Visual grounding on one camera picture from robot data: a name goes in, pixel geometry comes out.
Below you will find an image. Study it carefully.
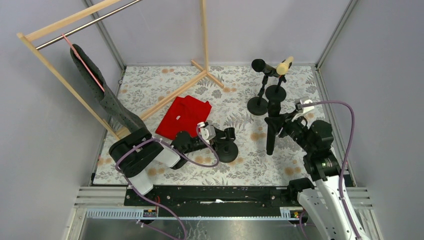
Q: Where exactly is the black mic stand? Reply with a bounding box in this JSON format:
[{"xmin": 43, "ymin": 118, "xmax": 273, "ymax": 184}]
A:
[
  {"xmin": 265, "ymin": 75, "xmax": 287, "ymax": 102},
  {"xmin": 247, "ymin": 75, "xmax": 269, "ymax": 116}
]

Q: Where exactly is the black mic stand corner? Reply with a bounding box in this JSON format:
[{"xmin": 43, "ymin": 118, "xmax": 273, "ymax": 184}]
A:
[{"xmin": 213, "ymin": 127, "xmax": 239, "ymax": 164}]

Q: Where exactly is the beige microphone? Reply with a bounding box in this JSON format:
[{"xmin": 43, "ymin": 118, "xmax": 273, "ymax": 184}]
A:
[{"xmin": 275, "ymin": 56, "xmax": 294, "ymax": 76}]

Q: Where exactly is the black microphone orange tip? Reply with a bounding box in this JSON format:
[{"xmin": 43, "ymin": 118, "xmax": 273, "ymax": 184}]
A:
[{"xmin": 251, "ymin": 58, "xmax": 281, "ymax": 78}]

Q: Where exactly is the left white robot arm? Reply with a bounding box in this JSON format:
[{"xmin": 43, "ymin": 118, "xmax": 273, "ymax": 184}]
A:
[{"xmin": 108, "ymin": 126, "xmax": 217, "ymax": 196}]

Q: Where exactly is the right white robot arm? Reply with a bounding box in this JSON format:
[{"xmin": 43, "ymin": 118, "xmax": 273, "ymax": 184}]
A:
[{"xmin": 264, "ymin": 113, "xmax": 370, "ymax": 240}]

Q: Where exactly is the red folded shirt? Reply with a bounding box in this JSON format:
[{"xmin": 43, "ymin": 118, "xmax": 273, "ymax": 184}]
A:
[{"xmin": 155, "ymin": 95, "xmax": 212, "ymax": 140}]

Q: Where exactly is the floral patterned mat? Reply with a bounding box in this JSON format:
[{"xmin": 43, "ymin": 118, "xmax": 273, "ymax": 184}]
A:
[{"xmin": 92, "ymin": 65, "xmax": 345, "ymax": 187}]

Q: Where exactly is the dark grey hanging garment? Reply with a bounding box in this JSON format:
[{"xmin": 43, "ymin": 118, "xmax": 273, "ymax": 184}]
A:
[{"xmin": 69, "ymin": 44, "xmax": 146, "ymax": 133}]

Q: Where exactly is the pink clothes hanger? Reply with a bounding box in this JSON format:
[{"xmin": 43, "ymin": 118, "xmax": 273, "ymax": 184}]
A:
[{"xmin": 61, "ymin": 33, "xmax": 105, "ymax": 93}]

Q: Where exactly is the wooden clothes rack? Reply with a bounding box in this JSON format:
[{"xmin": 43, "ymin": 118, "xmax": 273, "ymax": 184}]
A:
[{"xmin": 16, "ymin": 0, "xmax": 225, "ymax": 140}]

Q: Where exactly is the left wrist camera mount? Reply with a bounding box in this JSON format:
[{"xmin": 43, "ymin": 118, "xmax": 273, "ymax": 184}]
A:
[{"xmin": 196, "ymin": 122, "xmax": 217, "ymax": 144}]

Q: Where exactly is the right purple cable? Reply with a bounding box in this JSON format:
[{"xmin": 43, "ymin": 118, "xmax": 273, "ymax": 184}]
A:
[{"xmin": 298, "ymin": 100, "xmax": 364, "ymax": 240}]

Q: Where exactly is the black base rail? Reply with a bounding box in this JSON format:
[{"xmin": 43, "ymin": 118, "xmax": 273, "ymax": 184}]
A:
[{"xmin": 124, "ymin": 185, "xmax": 303, "ymax": 219}]

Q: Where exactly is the metal clothes rail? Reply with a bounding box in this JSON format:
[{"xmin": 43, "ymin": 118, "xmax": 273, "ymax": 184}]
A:
[{"xmin": 35, "ymin": 0, "xmax": 142, "ymax": 50}]

